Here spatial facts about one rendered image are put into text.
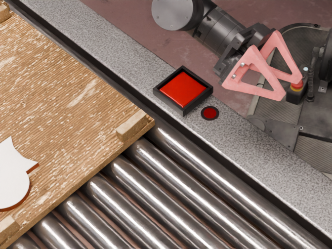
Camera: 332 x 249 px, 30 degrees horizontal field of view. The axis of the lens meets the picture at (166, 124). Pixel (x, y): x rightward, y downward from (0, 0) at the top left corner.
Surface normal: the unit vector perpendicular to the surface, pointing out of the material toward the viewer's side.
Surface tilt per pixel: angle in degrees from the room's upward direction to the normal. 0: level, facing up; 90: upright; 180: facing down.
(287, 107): 0
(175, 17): 46
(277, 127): 0
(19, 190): 0
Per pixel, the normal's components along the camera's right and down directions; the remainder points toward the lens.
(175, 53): -0.06, -0.61
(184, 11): -0.31, 0.13
